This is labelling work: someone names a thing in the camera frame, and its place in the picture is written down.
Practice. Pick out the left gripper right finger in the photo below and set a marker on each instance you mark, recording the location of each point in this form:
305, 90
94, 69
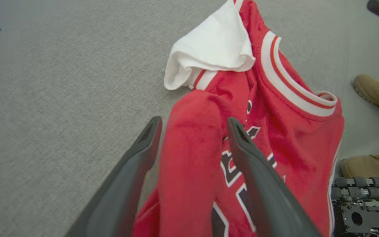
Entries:
268, 197

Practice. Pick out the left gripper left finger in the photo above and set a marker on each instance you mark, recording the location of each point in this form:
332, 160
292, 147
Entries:
120, 197

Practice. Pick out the red jersey with white sleeves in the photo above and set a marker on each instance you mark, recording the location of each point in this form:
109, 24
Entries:
192, 164

